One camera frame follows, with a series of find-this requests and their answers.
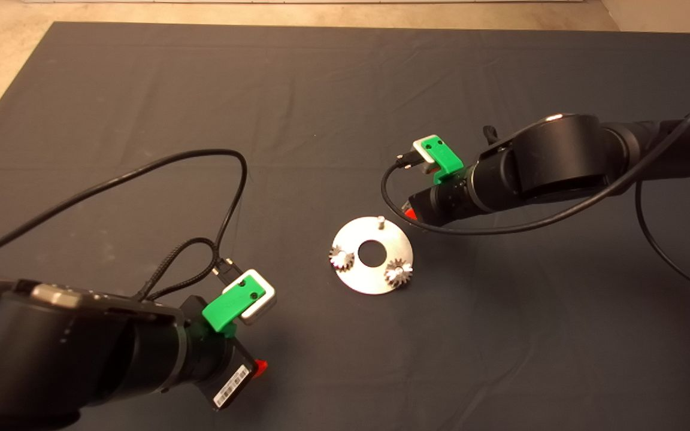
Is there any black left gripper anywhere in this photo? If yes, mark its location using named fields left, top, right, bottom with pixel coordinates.
left=178, top=296, right=268, bottom=411

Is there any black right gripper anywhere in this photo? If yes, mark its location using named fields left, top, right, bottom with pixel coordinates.
left=401, top=162, right=496, bottom=227

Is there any steel planetary gear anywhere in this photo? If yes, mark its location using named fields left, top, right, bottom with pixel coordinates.
left=328, top=245, right=356, bottom=274
left=384, top=258, right=414, bottom=288

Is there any round metal carrier plate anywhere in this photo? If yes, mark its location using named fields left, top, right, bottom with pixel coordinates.
left=330, top=215, right=414, bottom=295

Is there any dark grey table cloth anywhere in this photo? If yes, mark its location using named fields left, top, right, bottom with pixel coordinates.
left=0, top=23, right=690, bottom=431

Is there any right smooth black camera cable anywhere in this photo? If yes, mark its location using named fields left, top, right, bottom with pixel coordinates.
left=380, top=110, right=690, bottom=301

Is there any smooth black camera cable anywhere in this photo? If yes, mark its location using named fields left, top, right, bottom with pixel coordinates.
left=0, top=149, right=248, bottom=283
left=380, top=110, right=690, bottom=301

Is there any left silver camera box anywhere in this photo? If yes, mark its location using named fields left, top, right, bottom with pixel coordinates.
left=222, top=269, right=277, bottom=326

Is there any silver camera box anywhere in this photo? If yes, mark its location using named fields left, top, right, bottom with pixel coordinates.
left=412, top=135, right=441, bottom=175
left=222, top=269, right=277, bottom=326

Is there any right silver camera box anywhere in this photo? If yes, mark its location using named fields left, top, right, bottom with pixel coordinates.
left=412, top=135, right=441, bottom=175

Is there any right green camera mount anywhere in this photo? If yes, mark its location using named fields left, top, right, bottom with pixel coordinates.
left=424, top=136, right=465, bottom=186

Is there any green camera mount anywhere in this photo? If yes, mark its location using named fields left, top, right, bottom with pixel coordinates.
left=424, top=136, right=465, bottom=186
left=201, top=281, right=262, bottom=337

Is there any left green camera mount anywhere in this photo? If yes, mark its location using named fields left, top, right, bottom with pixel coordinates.
left=201, top=281, right=262, bottom=337

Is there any left smooth black camera cable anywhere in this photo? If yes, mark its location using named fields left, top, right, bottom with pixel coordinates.
left=0, top=149, right=248, bottom=283

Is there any left thin braided cable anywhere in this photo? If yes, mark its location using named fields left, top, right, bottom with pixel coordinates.
left=134, top=238, right=220, bottom=302

